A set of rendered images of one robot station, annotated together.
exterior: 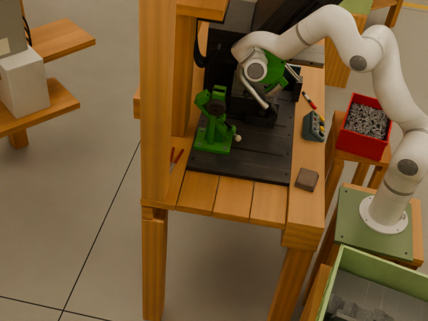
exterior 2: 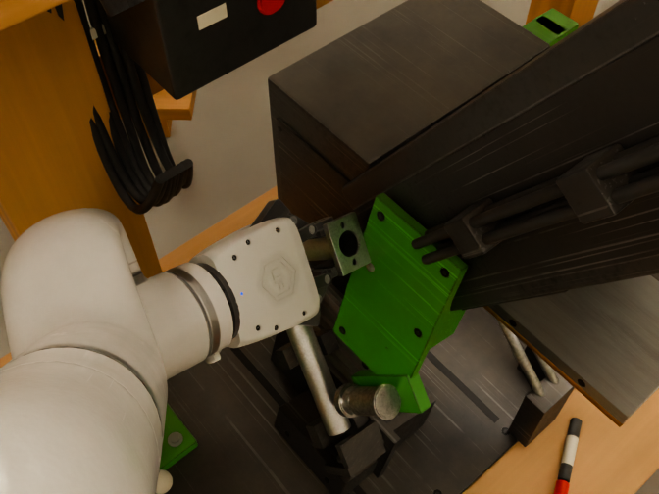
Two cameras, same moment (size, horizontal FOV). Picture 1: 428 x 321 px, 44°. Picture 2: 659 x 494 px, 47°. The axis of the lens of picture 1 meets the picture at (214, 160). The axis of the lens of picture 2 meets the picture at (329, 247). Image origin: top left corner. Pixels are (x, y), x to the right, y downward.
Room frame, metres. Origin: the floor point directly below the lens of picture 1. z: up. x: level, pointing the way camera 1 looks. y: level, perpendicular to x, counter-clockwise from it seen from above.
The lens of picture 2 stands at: (1.61, -0.44, 1.83)
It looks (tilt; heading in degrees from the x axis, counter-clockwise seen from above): 54 degrees down; 46
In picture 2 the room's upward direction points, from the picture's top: straight up
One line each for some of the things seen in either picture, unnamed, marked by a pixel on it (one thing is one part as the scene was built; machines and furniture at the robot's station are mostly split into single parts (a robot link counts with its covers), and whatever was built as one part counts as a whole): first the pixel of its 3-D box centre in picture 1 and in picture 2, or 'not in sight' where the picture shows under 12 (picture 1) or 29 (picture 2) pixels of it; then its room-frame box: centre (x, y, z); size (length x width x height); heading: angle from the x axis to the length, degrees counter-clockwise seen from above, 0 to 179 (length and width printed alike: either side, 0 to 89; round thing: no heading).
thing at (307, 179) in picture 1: (307, 179); not in sight; (1.51, -0.38, 0.91); 0.10 x 0.08 x 0.03; 163
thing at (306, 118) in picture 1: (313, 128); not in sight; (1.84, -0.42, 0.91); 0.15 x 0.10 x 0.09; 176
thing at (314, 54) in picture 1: (281, 50); (527, 260); (2.12, -0.25, 1.11); 0.39 x 0.16 x 0.03; 86
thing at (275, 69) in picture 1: (272, 56); (414, 285); (1.97, -0.20, 1.17); 0.13 x 0.12 x 0.20; 176
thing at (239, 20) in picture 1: (229, 47); (400, 159); (2.17, -0.01, 1.07); 0.30 x 0.18 x 0.34; 176
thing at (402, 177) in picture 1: (408, 165); not in sight; (1.37, -0.67, 1.17); 0.19 x 0.12 x 0.24; 152
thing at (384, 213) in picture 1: (390, 199); not in sight; (1.40, -0.68, 0.96); 0.19 x 0.19 x 0.18
